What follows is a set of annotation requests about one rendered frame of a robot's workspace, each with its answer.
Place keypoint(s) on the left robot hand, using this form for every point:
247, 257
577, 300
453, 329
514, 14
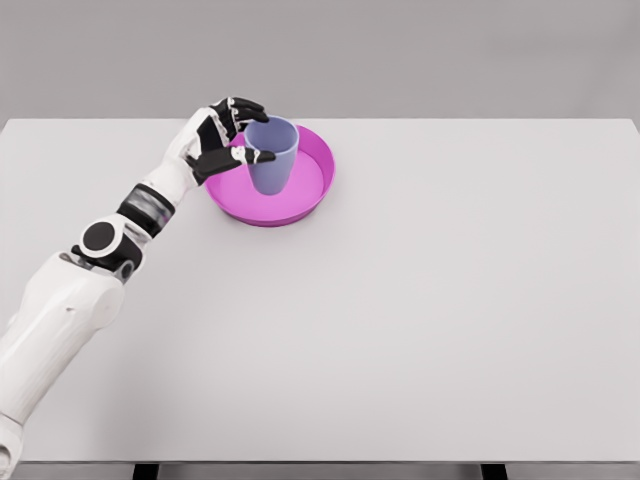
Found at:
212, 135

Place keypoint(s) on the lavender plastic cup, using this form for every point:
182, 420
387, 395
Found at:
272, 160

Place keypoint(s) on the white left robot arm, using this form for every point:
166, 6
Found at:
65, 300

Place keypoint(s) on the magenta round plate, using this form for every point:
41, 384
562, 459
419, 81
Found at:
305, 195

